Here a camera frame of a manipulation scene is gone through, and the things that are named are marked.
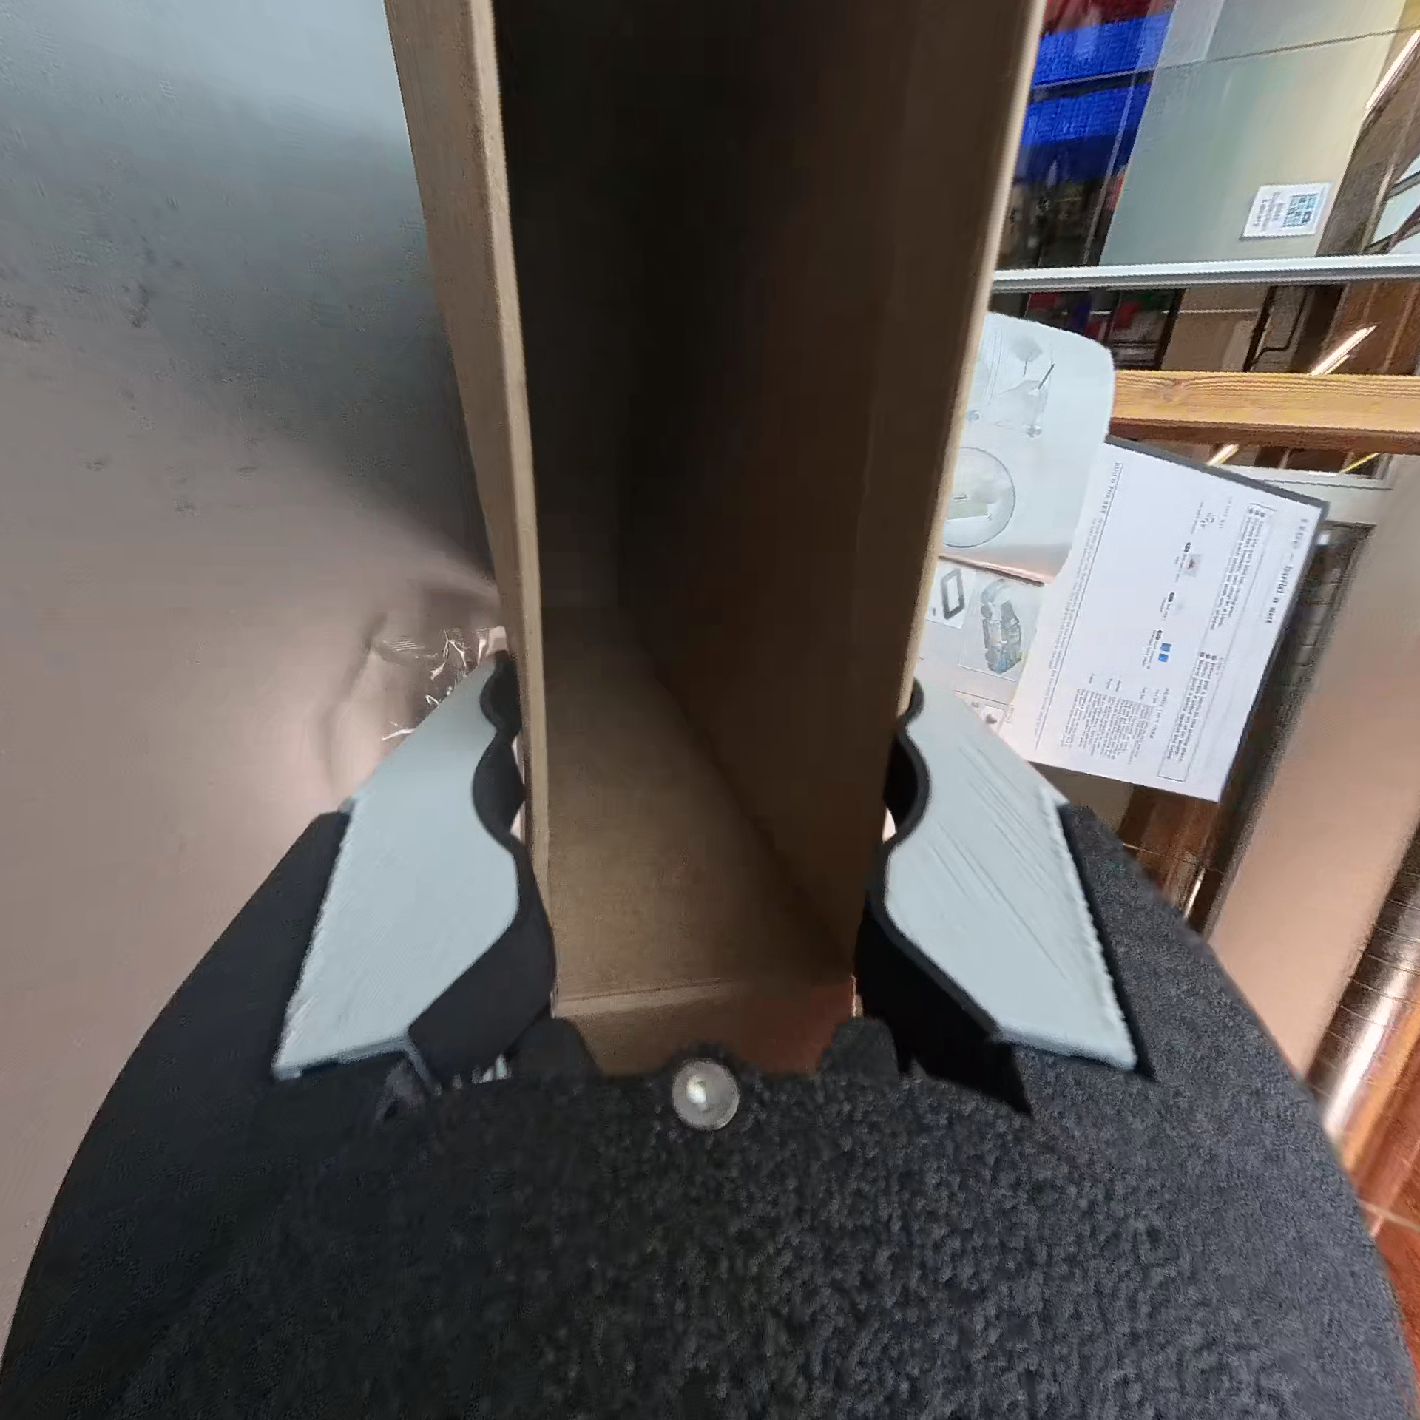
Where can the wooden rail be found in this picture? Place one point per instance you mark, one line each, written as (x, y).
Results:
(1265, 411)

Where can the white printed instruction sheet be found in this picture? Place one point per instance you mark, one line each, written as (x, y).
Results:
(1166, 620)

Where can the clear plastic wrap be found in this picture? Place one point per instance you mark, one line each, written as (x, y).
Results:
(434, 666)

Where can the blue storage crates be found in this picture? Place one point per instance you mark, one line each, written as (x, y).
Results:
(1076, 88)

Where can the black cardboard box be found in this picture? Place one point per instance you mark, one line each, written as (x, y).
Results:
(721, 443)

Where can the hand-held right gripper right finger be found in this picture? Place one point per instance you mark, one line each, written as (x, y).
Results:
(998, 909)

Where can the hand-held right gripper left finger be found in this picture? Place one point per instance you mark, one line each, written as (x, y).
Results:
(412, 898)

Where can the grey desk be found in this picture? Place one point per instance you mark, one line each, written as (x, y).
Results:
(167, 443)

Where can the white paper sign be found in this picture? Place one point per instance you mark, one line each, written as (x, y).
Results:
(1287, 209)

